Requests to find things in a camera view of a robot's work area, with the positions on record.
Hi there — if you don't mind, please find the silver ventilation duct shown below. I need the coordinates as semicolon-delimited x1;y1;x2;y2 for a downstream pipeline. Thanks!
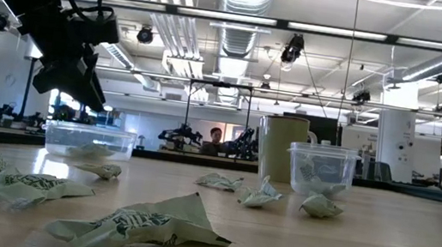
201;0;277;111

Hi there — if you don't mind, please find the black background rig frame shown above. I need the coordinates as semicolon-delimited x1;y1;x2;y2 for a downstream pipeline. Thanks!
179;77;255;162

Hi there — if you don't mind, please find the clear oblong plastic container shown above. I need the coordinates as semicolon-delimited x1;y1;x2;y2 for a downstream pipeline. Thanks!
38;117;139;167

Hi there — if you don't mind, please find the black ceiling spotlight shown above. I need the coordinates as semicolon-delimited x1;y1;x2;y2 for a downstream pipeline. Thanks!
351;87;372;106
258;73;275;93
136;25;156;45
278;31;307;73
0;13;12;33

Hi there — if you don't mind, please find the clear round plastic cup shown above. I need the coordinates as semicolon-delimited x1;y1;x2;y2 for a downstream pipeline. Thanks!
280;139;364;204

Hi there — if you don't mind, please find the pale yellow-green mug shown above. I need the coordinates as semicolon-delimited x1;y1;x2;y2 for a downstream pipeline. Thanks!
251;111;321;188

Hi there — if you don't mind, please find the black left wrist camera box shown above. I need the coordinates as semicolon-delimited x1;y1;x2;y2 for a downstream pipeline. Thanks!
57;1;124;48

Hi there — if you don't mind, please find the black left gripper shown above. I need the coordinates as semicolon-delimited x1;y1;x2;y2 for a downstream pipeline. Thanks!
18;29;115;114

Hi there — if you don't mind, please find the ceiling light fixture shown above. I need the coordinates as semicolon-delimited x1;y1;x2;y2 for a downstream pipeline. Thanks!
160;52;208;81

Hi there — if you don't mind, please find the black monitor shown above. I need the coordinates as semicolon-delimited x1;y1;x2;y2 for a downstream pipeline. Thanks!
279;111;346;149

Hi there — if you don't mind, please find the white pillar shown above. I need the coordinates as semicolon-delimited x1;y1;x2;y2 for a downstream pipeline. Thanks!
369;76;426;184

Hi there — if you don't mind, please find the black vertical pole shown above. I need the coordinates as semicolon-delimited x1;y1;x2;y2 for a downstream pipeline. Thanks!
18;55;39;124

